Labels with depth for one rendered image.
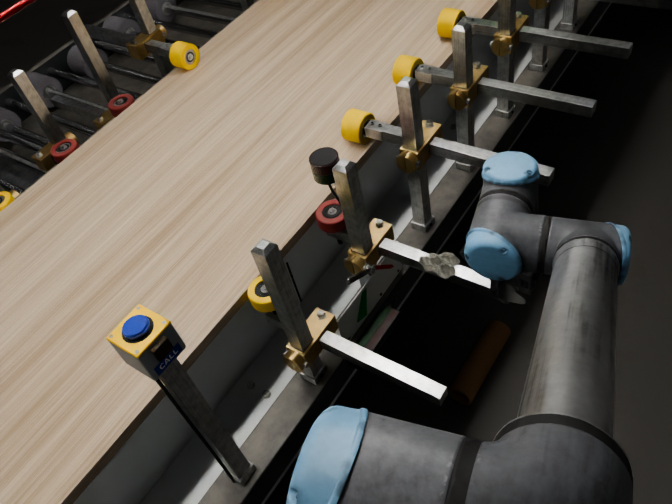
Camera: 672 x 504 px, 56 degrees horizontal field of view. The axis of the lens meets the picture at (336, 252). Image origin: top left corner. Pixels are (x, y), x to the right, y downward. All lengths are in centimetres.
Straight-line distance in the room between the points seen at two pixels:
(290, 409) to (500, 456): 94
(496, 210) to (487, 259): 8
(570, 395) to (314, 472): 24
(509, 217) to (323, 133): 79
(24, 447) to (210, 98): 108
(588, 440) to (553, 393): 8
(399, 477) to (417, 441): 3
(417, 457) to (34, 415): 101
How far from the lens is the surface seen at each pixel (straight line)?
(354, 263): 139
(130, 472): 146
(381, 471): 51
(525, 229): 99
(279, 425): 141
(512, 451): 52
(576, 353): 68
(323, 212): 146
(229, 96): 194
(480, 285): 134
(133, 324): 96
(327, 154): 127
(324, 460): 52
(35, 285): 164
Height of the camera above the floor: 192
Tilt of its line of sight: 47 degrees down
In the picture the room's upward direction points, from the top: 15 degrees counter-clockwise
